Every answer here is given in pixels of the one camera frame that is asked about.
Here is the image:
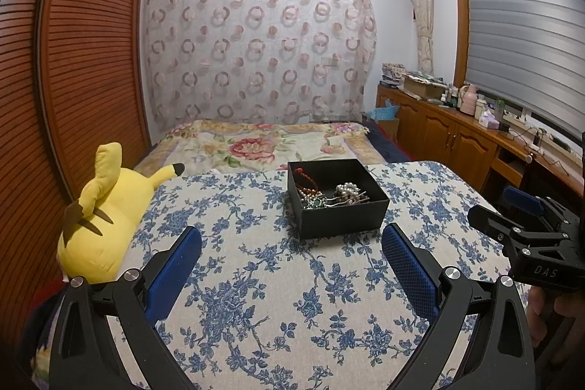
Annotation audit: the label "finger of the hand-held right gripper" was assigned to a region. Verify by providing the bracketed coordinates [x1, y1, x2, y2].
[498, 185, 561, 228]
[467, 204, 572, 256]

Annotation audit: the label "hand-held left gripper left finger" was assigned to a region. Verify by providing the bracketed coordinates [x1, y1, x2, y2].
[48, 226, 203, 390]

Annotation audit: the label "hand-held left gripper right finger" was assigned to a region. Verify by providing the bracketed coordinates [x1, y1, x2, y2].
[381, 223, 535, 390]

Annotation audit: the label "black box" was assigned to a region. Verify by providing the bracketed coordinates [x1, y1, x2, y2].
[287, 158, 390, 241]

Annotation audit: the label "pearl necklace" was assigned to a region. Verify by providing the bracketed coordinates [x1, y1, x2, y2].
[335, 182, 365, 206]

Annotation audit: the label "jewellery pieces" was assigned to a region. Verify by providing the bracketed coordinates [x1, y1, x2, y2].
[295, 167, 328, 211]

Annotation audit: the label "person's right hand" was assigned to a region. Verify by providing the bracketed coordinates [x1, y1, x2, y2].
[525, 285, 585, 348]

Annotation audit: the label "yellow plush toy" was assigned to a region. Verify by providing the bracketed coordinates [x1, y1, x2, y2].
[57, 142, 186, 285]

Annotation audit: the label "wooden cabinet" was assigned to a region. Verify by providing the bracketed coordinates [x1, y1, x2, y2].
[375, 85, 585, 208]

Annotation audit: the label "blue floral tablecloth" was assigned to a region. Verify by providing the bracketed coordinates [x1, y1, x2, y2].
[32, 160, 533, 390]

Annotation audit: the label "pink kettle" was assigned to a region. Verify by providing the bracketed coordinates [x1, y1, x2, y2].
[459, 84, 479, 115]

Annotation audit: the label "dark blue blanket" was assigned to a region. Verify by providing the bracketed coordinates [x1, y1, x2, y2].
[361, 120, 413, 163]

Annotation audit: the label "floral bed blanket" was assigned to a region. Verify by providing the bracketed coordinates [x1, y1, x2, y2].
[132, 120, 372, 176]

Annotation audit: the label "cardboard box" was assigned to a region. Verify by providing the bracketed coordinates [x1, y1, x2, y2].
[402, 75, 447, 99]

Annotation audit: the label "blue tissue box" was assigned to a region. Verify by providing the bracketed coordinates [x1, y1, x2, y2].
[366, 100, 401, 144]

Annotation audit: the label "grey window blind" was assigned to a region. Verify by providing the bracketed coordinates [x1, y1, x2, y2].
[461, 0, 585, 135]

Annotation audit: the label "pile of printed cloth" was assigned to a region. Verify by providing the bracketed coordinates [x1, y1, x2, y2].
[381, 62, 408, 87]

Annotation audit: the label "wooden slatted wardrobe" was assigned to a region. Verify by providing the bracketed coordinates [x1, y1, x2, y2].
[0, 0, 152, 327]

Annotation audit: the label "narrow patterned curtain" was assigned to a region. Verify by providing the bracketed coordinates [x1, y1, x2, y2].
[407, 0, 434, 75]

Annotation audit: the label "circle patterned curtain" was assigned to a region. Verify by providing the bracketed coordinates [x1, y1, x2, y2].
[141, 0, 378, 134]

